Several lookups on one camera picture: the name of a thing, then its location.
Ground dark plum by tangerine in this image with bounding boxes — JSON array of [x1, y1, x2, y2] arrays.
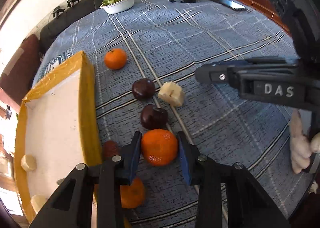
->
[[140, 104, 168, 130]]

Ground pale banana chunk edge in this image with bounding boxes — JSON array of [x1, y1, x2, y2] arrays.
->
[[30, 194, 48, 214]]

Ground black clamp on sofa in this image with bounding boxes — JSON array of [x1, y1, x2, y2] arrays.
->
[[52, 6, 65, 19], [67, 0, 80, 8]]

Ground black smartphone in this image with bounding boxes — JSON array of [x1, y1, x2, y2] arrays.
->
[[210, 0, 246, 11]]

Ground small orange tangerine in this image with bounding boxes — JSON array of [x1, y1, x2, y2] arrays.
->
[[104, 48, 127, 70]]

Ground blue plaid tablecloth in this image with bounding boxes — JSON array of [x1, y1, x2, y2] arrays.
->
[[34, 0, 312, 217]]

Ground pale banana chunk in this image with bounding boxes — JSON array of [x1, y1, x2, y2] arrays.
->
[[158, 82, 185, 107], [21, 154, 37, 172]]

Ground white bowl of greens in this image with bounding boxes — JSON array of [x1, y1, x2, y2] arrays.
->
[[99, 0, 135, 15]]

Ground right white gloved hand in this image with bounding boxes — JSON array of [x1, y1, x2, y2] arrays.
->
[[290, 109, 319, 174]]

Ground yellow taped cardboard tray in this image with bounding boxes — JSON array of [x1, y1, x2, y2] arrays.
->
[[14, 51, 101, 221]]

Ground large orange tangerine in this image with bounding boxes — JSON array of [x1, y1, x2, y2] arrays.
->
[[141, 129, 178, 166]]

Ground wrinkled red date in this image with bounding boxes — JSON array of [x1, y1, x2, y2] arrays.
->
[[102, 140, 120, 161]]

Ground maroon armchair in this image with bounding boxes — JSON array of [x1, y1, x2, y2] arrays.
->
[[1, 34, 41, 111]]

